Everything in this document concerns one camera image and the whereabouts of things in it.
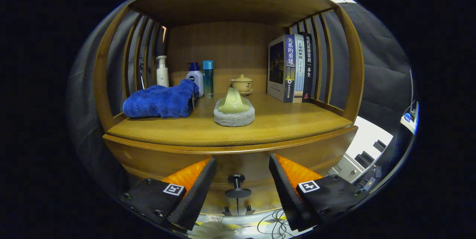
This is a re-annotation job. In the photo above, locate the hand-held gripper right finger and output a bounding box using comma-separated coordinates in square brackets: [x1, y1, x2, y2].
[268, 153, 369, 232]

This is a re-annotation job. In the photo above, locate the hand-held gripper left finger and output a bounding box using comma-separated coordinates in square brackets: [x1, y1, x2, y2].
[118, 157, 217, 232]

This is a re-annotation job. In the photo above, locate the black drawer knob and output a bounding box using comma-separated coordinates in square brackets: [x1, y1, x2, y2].
[225, 174, 252, 199]

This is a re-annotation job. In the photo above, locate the wooden drawer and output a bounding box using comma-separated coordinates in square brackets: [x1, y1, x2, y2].
[103, 126, 358, 215]

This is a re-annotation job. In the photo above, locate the scrub sponge with green handle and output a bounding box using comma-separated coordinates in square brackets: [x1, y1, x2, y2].
[213, 87, 255, 127]

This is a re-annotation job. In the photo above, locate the wooden countertop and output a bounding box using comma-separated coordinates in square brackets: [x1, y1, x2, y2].
[106, 90, 353, 147]

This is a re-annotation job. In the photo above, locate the black computer case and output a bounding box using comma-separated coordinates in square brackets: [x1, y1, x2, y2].
[353, 165, 383, 195]

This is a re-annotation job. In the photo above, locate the blue towel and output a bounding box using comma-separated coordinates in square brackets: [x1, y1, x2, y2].
[122, 79, 200, 119]

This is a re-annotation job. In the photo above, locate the white lotion bottle blue cap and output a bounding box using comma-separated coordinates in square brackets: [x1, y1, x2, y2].
[186, 62, 205, 98]

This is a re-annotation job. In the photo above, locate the clear blue bottle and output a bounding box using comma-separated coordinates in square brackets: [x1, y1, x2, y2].
[202, 60, 214, 98]

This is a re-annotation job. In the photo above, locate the lidded ceramic teacup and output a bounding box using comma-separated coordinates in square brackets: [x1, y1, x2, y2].
[231, 74, 255, 96]

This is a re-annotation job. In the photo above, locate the white pump bottle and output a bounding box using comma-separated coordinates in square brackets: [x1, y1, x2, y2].
[156, 55, 170, 88]

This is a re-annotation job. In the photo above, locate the book with blue spine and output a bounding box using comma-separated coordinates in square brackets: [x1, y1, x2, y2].
[267, 34, 296, 103]

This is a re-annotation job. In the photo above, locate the book with white spine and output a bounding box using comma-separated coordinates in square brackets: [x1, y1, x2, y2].
[293, 33, 305, 103]

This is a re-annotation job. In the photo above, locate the white desk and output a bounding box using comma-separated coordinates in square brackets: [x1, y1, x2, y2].
[400, 101, 420, 135]

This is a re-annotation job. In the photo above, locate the bundle of cables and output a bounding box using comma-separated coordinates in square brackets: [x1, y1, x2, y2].
[257, 209, 298, 238]

